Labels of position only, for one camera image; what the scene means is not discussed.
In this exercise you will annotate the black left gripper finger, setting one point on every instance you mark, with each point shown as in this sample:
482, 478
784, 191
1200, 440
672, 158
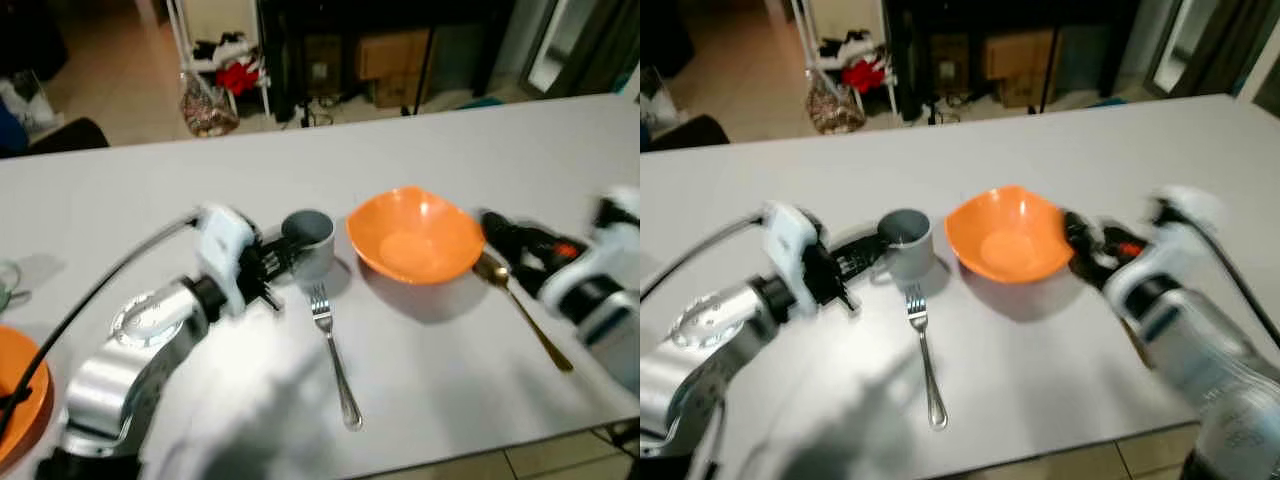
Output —
284, 250
860, 248
862, 269
282, 271

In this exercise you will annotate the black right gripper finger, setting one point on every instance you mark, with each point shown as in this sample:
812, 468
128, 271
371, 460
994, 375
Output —
508, 258
1080, 228
1085, 258
500, 228

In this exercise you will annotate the grey mug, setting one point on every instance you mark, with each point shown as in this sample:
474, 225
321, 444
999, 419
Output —
910, 250
315, 250

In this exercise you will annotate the orange bowl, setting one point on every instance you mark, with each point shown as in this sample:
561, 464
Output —
415, 240
1005, 240

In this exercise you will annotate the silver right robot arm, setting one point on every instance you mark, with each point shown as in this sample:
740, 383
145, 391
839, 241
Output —
1190, 340
600, 300

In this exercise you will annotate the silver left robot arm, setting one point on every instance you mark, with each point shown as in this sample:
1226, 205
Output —
110, 385
680, 385

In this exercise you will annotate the silver metal fork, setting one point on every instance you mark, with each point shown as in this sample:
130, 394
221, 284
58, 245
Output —
925, 355
335, 360

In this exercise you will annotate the patterned bag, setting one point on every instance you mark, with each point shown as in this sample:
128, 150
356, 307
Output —
208, 110
835, 110

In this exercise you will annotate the red cloth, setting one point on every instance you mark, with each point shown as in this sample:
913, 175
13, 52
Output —
238, 77
865, 75

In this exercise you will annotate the brown cardboard box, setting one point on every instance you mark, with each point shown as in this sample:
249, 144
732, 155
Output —
395, 55
1020, 55

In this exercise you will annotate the black shelving unit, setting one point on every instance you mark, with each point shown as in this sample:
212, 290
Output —
1095, 40
470, 40

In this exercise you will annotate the white metal rack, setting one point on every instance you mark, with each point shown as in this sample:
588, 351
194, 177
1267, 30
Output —
892, 60
262, 40

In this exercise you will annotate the light green mug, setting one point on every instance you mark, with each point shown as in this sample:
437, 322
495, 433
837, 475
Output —
3, 298

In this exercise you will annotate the orange plate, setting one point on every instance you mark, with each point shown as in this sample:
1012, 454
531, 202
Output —
15, 355

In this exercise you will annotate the blue bag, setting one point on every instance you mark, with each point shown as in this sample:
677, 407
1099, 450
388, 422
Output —
10, 125

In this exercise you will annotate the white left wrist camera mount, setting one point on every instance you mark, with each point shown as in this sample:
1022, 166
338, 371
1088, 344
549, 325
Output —
790, 250
225, 250

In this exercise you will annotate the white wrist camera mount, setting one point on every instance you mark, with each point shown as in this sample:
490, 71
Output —
225, 250
790, 250
625, 240
1190, 205

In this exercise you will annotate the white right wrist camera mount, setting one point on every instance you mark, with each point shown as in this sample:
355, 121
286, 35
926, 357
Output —
1190, 205
625, 240

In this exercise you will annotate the glass door with metal frame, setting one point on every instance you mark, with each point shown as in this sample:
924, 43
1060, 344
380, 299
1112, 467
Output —
560, 45
1185, 45

